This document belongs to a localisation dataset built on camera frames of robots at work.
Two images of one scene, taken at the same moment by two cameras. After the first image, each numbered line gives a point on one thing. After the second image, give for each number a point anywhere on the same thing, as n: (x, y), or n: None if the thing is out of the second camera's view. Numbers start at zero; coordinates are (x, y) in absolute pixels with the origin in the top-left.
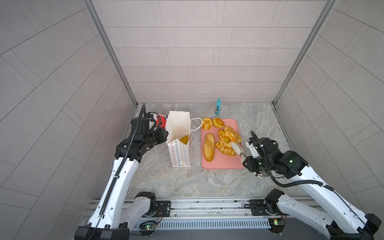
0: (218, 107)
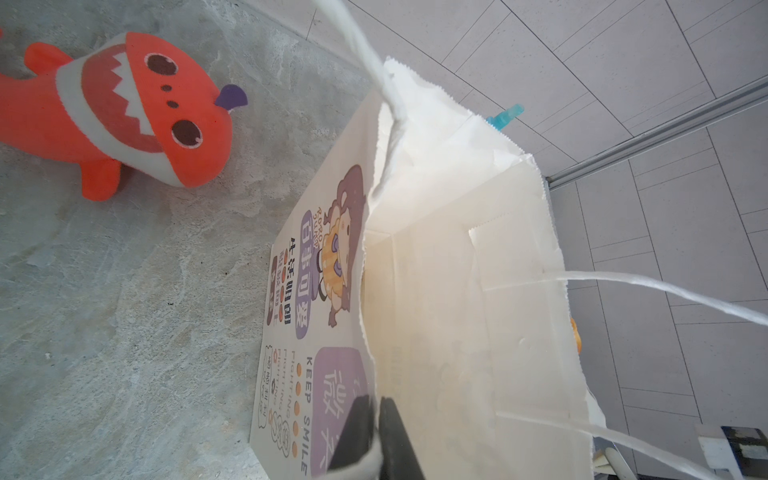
0: (502, 119)
